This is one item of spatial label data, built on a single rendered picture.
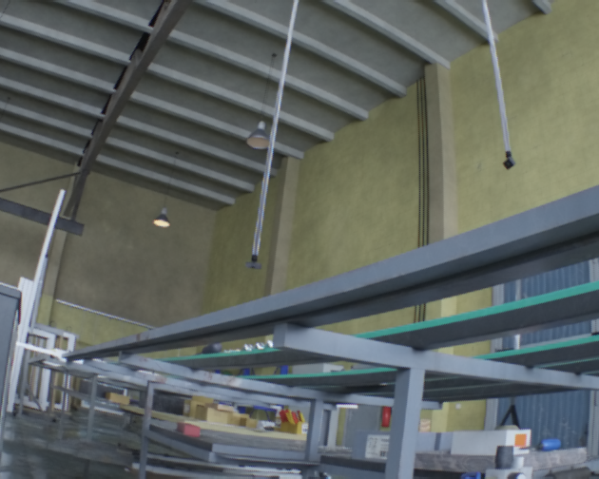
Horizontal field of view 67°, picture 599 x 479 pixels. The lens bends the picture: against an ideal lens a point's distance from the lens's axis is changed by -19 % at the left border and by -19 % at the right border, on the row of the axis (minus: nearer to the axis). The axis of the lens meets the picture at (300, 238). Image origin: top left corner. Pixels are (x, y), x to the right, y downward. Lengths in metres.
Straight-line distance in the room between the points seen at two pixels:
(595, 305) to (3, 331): 0.96
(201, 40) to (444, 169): 5.98
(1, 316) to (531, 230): 0.89
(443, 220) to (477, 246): 9.22
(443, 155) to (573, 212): 9.88
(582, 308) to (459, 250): 0.25
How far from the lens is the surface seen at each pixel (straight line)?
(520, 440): 1.28
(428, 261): 0.46
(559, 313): 0.66
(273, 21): 11.24
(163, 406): 3.91
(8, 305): 1.02
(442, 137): 10.45
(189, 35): 12.03
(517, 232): 0.40
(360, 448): 1.63
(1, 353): 1.02
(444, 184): 9.95
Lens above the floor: 0.69
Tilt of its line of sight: 20 degrees up
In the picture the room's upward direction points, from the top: 6 degrees clockwise
